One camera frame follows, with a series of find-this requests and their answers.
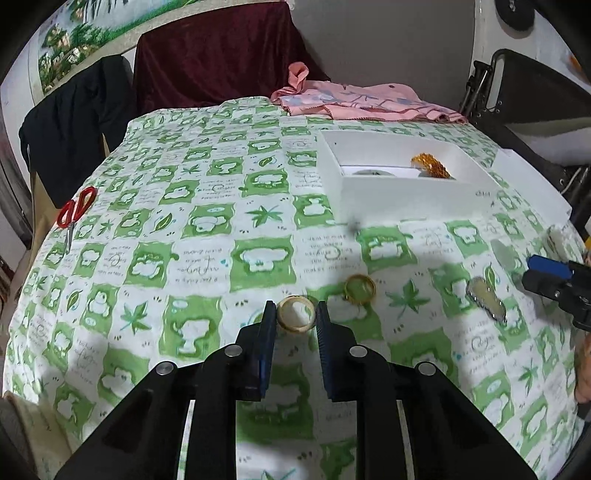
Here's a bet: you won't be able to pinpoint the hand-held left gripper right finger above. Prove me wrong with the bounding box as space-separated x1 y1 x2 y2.
315 300 539 480

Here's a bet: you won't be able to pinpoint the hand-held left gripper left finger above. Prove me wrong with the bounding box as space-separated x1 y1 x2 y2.
53 300 279 480

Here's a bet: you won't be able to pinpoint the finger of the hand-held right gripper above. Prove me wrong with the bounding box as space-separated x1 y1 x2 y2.
522 270 591 331
527 255 591 283

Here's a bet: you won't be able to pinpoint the ivory coloured ring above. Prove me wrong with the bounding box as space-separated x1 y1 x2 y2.
276 295 319 333

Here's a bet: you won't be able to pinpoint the gold ring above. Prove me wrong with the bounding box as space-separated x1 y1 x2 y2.
344 274 378 306

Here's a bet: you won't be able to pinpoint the amber bead bracelet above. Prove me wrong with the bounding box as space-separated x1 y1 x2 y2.
410 152 457 181

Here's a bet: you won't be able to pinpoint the large white cardboard box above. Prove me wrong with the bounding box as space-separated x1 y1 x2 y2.
318 129 504 228

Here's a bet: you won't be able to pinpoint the white box lid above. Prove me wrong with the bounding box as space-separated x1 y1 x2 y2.
488 148 574 223

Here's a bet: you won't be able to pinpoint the green patterned tablecloth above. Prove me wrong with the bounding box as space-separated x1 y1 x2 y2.
0 96 591 480

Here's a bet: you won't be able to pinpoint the black folding chair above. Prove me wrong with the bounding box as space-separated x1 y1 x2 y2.
459 48 591 195

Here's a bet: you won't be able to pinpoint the pink floral cloth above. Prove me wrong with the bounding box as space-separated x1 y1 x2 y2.
270 62 469 125

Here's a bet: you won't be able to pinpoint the maroon velvet cloth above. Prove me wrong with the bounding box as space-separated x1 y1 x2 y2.
133 2 331 116

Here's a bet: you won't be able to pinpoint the black jacket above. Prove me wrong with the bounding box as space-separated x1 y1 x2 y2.
18 54 138 208

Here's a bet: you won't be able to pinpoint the waterfall landscape painting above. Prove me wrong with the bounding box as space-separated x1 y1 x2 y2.
34 0 218 97

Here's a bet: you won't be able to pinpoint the red handled scissors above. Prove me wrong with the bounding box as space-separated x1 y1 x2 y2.
56 185 99 254

